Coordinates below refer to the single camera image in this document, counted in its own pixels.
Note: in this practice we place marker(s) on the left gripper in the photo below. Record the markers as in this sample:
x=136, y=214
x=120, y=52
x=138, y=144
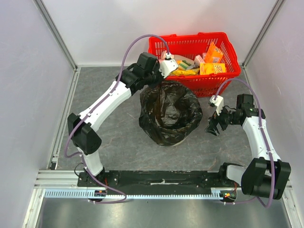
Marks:
x=161, y=77

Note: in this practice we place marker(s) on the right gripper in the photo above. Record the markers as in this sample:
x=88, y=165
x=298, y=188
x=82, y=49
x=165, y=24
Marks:
x=218, y=120

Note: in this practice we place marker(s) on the black trash bag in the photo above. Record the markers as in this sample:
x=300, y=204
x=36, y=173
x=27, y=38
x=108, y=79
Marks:
x=169, y=112

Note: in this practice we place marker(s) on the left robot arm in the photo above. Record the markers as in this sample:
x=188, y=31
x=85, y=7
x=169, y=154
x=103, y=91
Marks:
x=83, y=127

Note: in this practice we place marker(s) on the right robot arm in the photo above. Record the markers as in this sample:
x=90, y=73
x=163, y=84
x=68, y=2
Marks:
x=266, y=175

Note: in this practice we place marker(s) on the pink capped bottle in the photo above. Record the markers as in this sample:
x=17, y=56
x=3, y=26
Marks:
x=177, y=57

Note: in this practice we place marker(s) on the green yellow packet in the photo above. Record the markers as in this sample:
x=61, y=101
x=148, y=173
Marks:
x=184, y=65

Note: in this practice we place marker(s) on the yellow snack bag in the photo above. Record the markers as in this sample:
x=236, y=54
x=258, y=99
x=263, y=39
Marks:
x=190, y=72

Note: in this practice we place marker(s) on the pink small packet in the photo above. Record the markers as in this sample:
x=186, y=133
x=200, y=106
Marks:
x=198, y=60

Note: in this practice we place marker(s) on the yellow snack box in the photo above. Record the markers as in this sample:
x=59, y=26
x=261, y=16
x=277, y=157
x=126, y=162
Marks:
x=212, y=68

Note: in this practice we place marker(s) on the red plastic basket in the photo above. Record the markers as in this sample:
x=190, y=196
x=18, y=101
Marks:
x=192, y=45

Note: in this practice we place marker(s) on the orange carton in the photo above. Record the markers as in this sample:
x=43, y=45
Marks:
x=214, y=54

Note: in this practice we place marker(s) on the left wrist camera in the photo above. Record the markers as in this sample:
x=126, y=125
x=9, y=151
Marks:
x=167, y=64

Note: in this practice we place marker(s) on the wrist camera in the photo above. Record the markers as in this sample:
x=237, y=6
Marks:
x=218, y=102
x=167, y=64

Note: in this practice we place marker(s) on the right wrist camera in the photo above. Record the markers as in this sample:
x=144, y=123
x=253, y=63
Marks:
x=218, y=102

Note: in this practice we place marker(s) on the slotted cable duct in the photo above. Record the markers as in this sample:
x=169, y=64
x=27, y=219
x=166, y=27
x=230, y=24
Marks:
x=100, y=194

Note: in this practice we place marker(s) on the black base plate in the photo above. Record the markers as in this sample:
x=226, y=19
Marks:
x=166, y=182

